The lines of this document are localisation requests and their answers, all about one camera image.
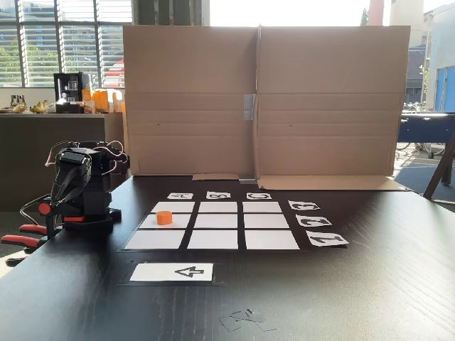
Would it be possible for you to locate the white nine-square grid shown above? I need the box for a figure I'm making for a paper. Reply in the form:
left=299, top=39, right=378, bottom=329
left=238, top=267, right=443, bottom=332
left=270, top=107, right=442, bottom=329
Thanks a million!
left=119, top=200, right=309, bottom=252

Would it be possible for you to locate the orange carton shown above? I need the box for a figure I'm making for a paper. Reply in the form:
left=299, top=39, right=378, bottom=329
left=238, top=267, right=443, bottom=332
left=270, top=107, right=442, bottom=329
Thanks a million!
left=81, top=88, right=96, bottom=114
left=92, top=89, right=108, bottom=109

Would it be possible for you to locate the red black handle clamp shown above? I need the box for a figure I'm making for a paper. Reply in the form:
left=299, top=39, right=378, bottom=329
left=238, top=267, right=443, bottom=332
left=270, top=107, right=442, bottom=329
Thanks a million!
left=0, top=223, right=49, bottom=267

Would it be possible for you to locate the black coffee machine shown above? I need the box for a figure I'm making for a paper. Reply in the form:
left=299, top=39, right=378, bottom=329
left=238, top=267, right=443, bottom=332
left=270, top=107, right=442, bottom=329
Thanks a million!
left=53, top=72, right=85, bottom=104

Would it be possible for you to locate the paper label number 2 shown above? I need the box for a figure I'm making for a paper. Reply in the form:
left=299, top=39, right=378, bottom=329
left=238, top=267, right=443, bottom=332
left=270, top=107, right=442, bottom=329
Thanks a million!
left=295, top=214, right=333, bottom=227

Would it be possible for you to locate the brown cardboard screen large flap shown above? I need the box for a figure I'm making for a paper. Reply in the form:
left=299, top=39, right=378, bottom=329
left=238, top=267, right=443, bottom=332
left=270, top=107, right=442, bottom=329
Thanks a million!
left=255, top=24, right=412, bottom=192

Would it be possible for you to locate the robot power cable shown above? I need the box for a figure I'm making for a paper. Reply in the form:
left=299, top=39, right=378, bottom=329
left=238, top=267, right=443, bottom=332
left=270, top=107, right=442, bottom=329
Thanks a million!
left=19, top=193, right=50, bottom=228

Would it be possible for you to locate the red black bar clamp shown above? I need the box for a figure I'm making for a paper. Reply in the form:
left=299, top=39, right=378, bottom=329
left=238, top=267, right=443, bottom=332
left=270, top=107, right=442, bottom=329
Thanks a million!
left=37, top=202, right=86, bottom=239

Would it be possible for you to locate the white arrow paper sheet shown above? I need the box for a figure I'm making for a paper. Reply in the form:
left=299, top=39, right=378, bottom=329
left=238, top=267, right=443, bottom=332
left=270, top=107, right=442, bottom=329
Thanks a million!
left=129, top=262, right=214, bottom=282

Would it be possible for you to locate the paper label number 3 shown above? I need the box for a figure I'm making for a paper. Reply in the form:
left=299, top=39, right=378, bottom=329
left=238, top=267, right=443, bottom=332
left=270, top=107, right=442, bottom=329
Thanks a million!
left=287, top=200, right=321, bottom=211

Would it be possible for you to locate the dark kitchen counter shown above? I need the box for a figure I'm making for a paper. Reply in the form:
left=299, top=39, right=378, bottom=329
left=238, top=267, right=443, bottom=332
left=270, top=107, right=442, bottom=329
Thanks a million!
left=0, top=112, right=125, bottom=212

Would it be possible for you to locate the paper label number 1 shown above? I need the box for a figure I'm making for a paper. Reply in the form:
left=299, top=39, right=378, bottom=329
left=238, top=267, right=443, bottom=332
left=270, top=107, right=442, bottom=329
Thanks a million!
left=305, top=229, right=350, bottom=247

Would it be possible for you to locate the grey tape strip on cardboard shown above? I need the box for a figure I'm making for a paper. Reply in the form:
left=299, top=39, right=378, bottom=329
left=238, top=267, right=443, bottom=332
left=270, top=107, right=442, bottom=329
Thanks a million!
left=244, top=94, right=257, bottom=121

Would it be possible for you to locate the wooden stand leg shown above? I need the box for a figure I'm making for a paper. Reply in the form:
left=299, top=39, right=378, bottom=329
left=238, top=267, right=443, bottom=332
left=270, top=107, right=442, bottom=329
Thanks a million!
left=422, top=131, right=455, bottom=200

